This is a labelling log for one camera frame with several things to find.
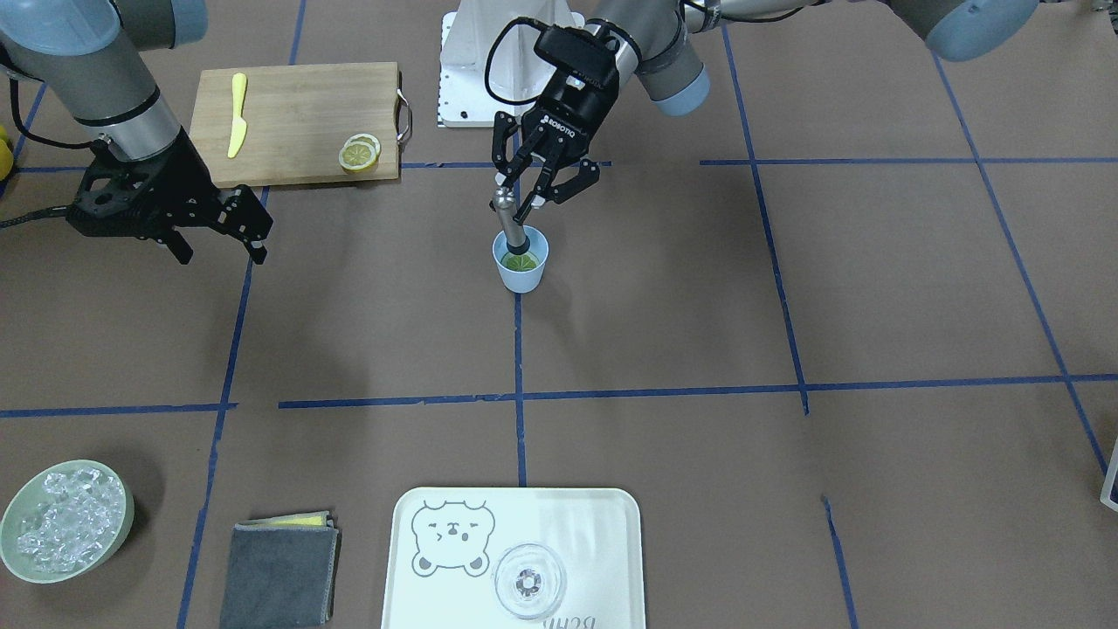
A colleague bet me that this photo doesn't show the green bowl of ice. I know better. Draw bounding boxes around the green bowl of ice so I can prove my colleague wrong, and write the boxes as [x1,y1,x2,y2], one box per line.
[3,460,135,584]

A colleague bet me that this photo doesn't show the yellow lemon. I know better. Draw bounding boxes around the yellow lemon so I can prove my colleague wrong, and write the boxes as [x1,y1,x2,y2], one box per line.
[0,125,15,182]

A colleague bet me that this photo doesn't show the yellow plastic knife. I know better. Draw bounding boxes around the yellow plastic knife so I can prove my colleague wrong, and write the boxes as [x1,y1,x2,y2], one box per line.
[226,73,248,159]

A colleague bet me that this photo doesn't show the light blue plastic cup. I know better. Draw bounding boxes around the light blue plastic cup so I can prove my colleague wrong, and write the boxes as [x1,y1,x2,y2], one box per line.
[491,226,550,294]

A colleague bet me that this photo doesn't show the lemon slice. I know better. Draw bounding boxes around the lemon slice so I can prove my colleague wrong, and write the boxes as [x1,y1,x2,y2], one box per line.
[500,252,540,273]
[338,140,381,174]
[344,133,381,154]

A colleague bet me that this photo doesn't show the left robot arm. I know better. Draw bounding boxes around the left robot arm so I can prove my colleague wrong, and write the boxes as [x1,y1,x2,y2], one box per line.
[483,1,821,227]

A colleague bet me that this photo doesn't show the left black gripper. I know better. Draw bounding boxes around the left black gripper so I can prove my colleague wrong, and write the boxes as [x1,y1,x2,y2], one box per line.
[491,23,620,225]

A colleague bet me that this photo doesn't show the white bear tray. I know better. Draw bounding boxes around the white bear tray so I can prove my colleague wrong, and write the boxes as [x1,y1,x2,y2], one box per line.
[381,487,646,628]

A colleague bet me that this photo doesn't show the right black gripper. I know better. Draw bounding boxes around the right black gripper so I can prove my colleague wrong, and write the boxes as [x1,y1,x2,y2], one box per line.
[66,130,274,266]

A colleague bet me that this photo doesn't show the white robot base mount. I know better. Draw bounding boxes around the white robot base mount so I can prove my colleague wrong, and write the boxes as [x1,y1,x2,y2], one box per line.
[437,1,584,128]

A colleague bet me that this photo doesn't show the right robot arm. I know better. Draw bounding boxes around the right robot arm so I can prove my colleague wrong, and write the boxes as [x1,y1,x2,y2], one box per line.
[1,1,274,266]

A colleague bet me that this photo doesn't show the grey folded cloth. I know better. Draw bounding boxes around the grey folded cloth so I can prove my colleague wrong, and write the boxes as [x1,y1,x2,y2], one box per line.
[219,511,341,628]

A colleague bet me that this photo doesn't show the wooden cutting board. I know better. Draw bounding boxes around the wooden cutting board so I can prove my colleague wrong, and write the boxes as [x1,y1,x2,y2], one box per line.
[188,61,402,190]

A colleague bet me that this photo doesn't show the steel muddler black tip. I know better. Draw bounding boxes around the steel muddler black tip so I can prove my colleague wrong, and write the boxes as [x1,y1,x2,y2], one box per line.
[490,187,530,255]

